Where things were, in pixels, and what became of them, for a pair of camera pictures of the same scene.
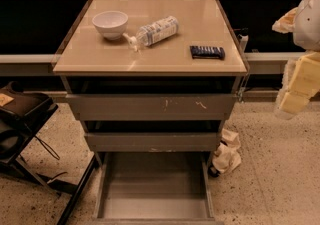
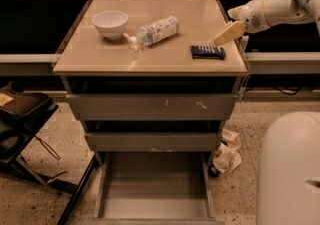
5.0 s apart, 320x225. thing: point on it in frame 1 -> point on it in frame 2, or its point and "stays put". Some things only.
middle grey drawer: x=158 y=141 stays put
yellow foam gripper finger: x=300 y=83 -> x=231 y=31
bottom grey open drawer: x=155 y=188 stays put
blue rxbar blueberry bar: x=207 y=52 stays put
